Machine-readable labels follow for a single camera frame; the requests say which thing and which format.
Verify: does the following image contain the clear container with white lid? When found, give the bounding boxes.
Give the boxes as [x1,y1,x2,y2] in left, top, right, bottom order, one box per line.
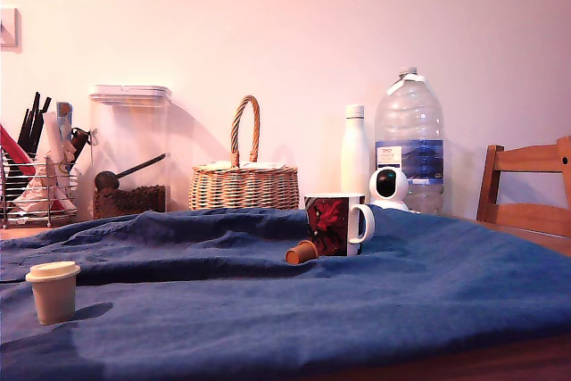
[87,84,173,220]

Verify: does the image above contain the black coffee scoop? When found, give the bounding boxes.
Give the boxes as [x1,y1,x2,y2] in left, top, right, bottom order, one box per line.
[94,153,168,192]

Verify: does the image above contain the large clear water bottle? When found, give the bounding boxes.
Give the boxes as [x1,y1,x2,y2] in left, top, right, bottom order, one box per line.
[373,66,445,216]

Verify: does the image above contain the small white round camera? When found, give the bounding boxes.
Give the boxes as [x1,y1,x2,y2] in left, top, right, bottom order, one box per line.
[368,168,410,212]

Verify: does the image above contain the wooden chair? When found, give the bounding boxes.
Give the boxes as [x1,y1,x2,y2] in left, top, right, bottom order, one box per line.
[476,135,571,239]

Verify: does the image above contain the brown handled opener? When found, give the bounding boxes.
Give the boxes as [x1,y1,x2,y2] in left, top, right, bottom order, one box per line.
[69,127,94,164]

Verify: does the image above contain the white insulated bottle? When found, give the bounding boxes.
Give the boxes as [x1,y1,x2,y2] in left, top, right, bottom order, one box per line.
[340,104,372,198]

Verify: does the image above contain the black utensil handle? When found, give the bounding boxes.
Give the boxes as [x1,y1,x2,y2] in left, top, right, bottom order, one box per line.
[16,91,41,153]
[31,95,53,154]

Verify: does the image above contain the blue and orange packet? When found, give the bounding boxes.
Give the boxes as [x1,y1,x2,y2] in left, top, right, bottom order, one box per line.
[55,101,73,144]

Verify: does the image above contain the metal wire rack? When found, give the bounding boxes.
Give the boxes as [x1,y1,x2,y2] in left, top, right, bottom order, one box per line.
[0,148,79,228]

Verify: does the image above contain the white wall plate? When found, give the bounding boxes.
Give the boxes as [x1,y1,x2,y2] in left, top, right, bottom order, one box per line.
[0,5,21,52]

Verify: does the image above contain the cream coffee capsule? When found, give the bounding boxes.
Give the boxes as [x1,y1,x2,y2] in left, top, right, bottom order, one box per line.
[25,261,82,327]

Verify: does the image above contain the red utensil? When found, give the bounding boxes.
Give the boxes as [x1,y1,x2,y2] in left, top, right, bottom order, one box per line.
[0,124,37,177]

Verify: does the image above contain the red print mug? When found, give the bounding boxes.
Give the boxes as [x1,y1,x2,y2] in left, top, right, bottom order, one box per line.
[304,192,377,257]

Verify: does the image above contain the brown coffee capsule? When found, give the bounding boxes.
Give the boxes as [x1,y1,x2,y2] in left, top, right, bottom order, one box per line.
[285,240,319,265]

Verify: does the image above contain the blue cloth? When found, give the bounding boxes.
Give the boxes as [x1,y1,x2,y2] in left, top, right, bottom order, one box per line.
[0,207,571,381]

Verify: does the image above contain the wicker basket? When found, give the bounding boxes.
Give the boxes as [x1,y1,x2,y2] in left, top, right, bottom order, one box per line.
[187,95,301,211]

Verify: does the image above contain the coffee beans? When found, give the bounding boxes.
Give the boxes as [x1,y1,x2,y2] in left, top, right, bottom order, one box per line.
[92,184,169,218]

